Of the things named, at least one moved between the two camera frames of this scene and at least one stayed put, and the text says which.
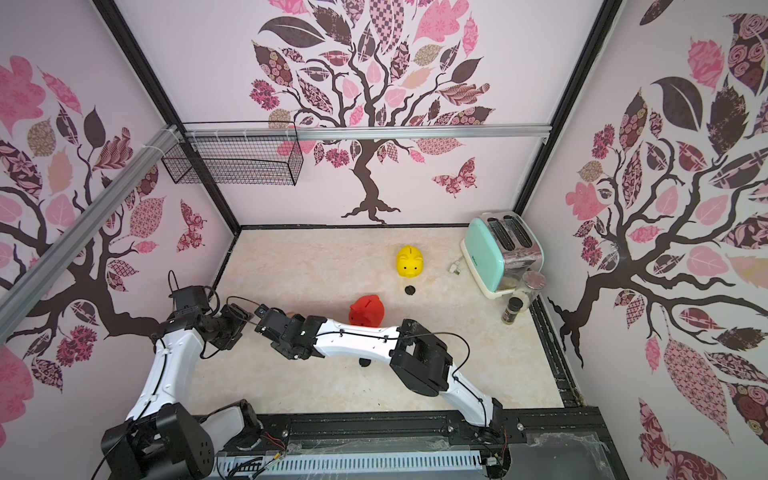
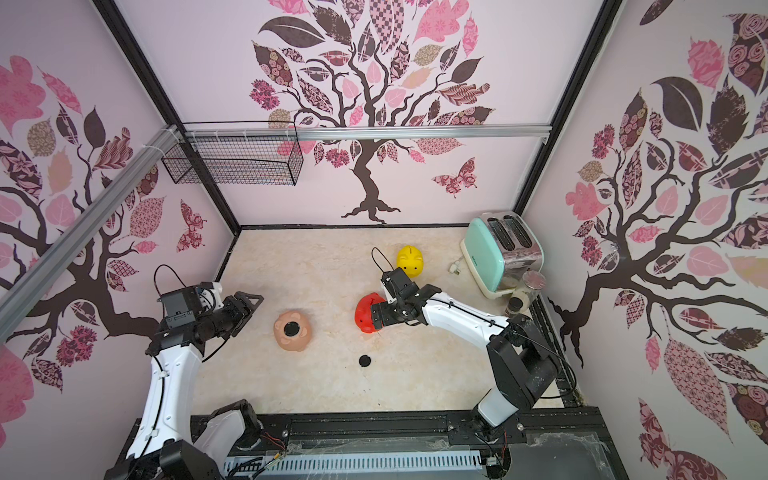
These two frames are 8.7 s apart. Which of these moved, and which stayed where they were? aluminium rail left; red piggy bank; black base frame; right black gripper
Moved: right black gripper
Stayed: red piggy bank; black base frame; aluminium rail left
